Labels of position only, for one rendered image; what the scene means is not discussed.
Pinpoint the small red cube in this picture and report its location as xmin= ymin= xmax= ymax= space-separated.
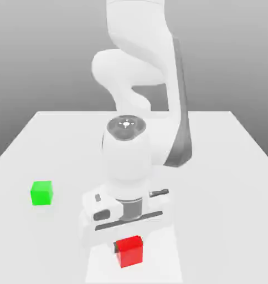
xmin=115 ymin=235 xmax=144 ymax=269

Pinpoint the small green cube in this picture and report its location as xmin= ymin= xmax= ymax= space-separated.
xmin=30 ymin=180 xmax=54 ymax=206

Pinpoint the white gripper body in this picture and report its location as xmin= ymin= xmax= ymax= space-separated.
xmin=78 ymin=198 xmax=177 ymax=249

